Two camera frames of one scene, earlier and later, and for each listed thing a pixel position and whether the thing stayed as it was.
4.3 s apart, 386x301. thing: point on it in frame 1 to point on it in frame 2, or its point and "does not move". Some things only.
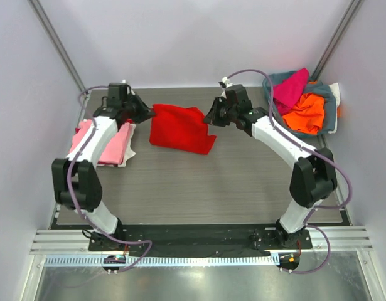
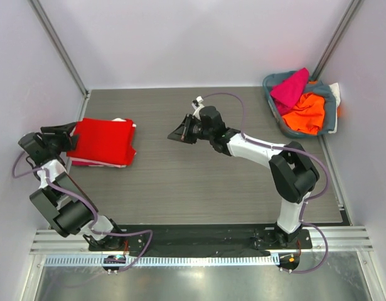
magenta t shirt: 287,93 does not move
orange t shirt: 307,115 does not move
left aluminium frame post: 51,31 does not move
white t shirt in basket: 335,89 does not move
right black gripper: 218,110 to 188,127
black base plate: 209,239 does not move
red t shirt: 180,128 to 103,140
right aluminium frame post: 335,39 does not move
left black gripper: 145,113 to 61,133
